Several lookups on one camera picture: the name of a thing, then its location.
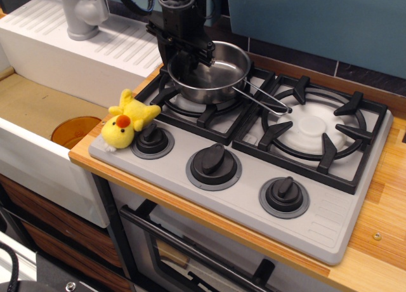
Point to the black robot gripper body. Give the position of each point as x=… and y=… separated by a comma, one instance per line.
x=179, y=26

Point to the oven door with black handle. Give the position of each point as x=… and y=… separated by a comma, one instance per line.
x=183, y=255

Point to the wooden drawer fronts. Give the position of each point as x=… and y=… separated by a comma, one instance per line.
x=62, y=236

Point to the teal wall cabinet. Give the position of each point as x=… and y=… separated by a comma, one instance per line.
x=366, y=33

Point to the black right burner grate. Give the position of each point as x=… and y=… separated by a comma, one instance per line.
x=325, y=135

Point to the stainless steel pan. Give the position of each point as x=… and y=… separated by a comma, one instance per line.
x=224, y=80

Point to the white toy sink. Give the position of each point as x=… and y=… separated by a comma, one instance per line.
x=48, y=78

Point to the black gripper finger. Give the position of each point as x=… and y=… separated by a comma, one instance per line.
x=187, y=64

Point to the black left stove knob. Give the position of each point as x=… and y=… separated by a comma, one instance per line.
x=152, y=143

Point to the black stove knob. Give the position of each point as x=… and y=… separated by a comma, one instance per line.
x=152, y=143
x=214, y=168
x=284, y=198

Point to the black burner grate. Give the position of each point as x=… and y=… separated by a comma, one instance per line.
x=325, y=135
x=218, y=122

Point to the grey toy faucet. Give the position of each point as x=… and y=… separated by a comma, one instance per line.
x=83, y=17

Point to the black left burner grate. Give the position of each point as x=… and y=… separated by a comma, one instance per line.
x=218, y=122

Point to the grey toy stove top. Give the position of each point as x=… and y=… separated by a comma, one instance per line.
x=323, y=232

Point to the orange sink drain plug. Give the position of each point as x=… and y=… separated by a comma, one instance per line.
x=72, y=131

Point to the yellow stuffed duck toy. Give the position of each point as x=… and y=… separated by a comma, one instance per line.
x=129, y=117

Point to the black right stove knob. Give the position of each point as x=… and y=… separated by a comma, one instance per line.
x=284, y=198

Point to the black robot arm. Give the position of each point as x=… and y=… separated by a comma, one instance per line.
x=178, y=26

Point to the black middle stove knob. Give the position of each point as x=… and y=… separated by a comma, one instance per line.
x=214, y=168

